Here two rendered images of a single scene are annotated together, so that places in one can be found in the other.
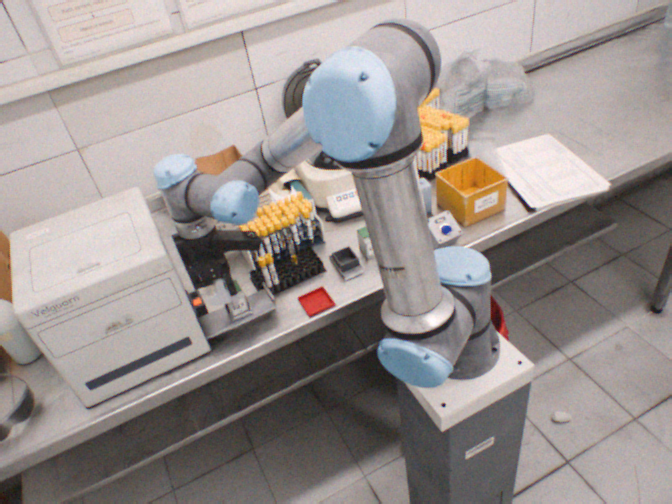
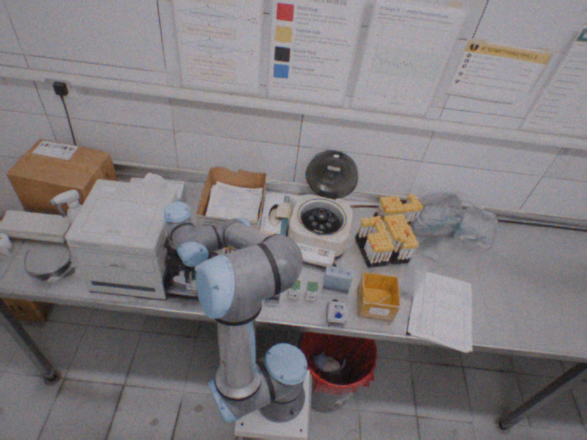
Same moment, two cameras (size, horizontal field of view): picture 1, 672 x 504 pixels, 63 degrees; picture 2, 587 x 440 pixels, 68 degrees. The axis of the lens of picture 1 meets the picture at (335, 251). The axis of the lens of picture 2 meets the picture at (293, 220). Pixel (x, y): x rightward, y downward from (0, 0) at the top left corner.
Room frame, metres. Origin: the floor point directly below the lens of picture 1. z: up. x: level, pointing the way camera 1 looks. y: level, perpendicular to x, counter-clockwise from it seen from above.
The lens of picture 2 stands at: (0.19, -0.32, 2.25)
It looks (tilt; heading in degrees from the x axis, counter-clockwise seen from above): 47 degrees down; 18
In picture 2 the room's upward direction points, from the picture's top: 8 degrees clockwise
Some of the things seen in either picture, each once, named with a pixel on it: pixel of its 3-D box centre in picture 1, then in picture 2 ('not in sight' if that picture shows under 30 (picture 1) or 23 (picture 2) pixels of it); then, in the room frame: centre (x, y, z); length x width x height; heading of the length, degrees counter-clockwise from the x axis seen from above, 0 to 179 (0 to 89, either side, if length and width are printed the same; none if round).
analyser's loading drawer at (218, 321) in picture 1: (229, 313); (186, 285); (0.88, 0.26, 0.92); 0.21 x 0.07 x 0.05; 110
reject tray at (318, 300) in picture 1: (316, 301); not in sight; (0.90, 0.07, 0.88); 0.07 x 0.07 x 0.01; 20
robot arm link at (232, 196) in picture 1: (229, 194); (195, 244); (0.83, 0.17, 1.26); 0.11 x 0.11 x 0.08; 52
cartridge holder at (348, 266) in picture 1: (345, 261); (272, 292); (1.01, -0.02, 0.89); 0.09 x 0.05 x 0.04; 18
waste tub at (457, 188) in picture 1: (470, 191); (377, 296); (1.15, -0.38, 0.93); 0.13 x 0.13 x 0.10; 19
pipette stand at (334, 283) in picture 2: (410, 203); (337, 279); (1.15, -0.22, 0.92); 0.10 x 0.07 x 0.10; 105
